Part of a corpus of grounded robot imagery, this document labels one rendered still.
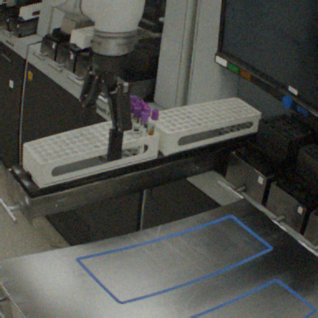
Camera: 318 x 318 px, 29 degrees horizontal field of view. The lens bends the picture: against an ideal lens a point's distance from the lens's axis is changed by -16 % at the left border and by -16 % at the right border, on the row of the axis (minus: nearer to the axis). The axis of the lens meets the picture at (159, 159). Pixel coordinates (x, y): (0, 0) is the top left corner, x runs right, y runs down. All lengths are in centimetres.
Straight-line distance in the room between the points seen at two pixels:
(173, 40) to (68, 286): 94
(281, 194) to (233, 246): 28
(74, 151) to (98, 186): 9
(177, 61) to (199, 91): 11
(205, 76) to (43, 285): 86
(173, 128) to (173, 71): 36
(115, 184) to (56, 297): 46
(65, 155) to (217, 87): 50
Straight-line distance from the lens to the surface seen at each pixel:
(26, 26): 258
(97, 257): 114
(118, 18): 126
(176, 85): 182
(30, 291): 104
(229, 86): 172
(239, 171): 155
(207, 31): 168
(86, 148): 137
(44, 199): 132
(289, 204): 144
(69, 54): 212
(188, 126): 151
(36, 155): 133
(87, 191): 137
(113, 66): 132
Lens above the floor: 151
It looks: 28 degrees down
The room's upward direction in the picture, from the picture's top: 7 degrees clockwise
